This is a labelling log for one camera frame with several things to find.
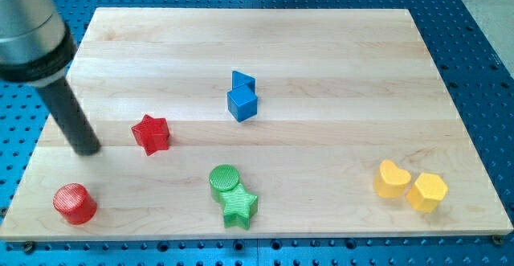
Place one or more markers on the red star block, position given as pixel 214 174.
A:
pixel 152 134

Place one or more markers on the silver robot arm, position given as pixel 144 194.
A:
pixel 36 43

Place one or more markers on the green star block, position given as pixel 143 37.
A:
pixel 238 207

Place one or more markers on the blue cube block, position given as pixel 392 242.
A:
pixel 242 103

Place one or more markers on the light wooden board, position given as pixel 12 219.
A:
pixel 339 91

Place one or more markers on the blue triangle block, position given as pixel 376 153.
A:
pixel 239 79

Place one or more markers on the green cylinder block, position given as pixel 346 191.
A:
pixel 223 178

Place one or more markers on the yellow heart block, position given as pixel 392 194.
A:
pixel 390 181

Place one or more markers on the yellow hexagon block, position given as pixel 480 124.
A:
pixel 428 191

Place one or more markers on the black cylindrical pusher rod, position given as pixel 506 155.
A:
pixel 69 116

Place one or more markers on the red cylinder block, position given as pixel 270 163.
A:
pixel 74 203

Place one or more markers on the blue perforated metal table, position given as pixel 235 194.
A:
pixel 480 85

